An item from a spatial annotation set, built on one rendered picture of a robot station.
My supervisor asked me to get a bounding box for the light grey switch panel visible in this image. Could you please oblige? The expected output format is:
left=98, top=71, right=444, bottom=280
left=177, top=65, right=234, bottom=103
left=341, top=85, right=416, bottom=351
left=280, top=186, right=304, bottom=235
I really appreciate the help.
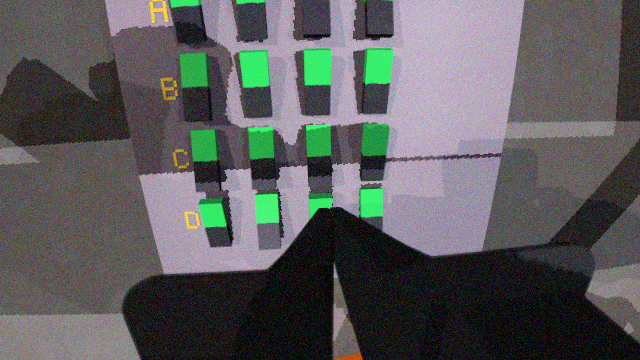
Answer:
left=105, top=0, right=525, bottom=275

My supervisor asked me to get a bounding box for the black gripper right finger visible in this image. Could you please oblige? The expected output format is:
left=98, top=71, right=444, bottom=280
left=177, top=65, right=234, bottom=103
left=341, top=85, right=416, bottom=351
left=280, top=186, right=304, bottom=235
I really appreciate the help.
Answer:
left=330, top=207, right=595, bottom=360

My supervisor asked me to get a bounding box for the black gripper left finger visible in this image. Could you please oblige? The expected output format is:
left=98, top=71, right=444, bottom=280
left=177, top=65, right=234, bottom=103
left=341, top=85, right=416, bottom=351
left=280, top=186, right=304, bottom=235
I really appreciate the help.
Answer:
left=122, top=208, right=334, bottom=360

